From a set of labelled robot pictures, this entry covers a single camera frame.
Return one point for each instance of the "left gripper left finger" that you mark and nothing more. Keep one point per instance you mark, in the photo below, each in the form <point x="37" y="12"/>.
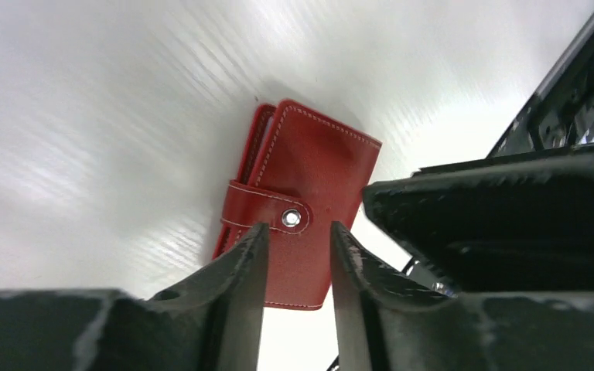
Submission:
<point x="210" y="320"/>

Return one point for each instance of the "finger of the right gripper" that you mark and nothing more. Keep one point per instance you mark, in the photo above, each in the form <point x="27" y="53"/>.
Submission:
<point x="513" y="223"/>

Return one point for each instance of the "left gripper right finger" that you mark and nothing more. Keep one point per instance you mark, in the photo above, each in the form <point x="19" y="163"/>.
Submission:
<point x="385" y="321"/>

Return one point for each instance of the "red card holder wallet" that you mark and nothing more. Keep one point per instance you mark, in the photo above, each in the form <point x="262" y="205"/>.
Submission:
<point x="300" y="171"/>

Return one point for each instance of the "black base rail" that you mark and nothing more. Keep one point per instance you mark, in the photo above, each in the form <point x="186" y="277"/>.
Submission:
<point x="561" y="109"/>

